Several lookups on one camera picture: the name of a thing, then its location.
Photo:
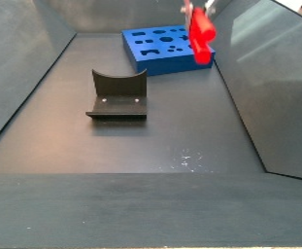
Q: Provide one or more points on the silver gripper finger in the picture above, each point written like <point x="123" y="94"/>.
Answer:
<point x="209" y="7"/>
<point x="187" y="9"/>

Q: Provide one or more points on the red square-circle peg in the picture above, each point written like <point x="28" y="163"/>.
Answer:
<point x="201" y="34"/>

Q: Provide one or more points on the blue foam shape board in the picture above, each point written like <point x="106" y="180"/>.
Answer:
<point x="160" y="50"/>

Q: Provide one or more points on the dark grey curved fixture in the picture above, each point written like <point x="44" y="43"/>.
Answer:
<point x="120" y="96"/>

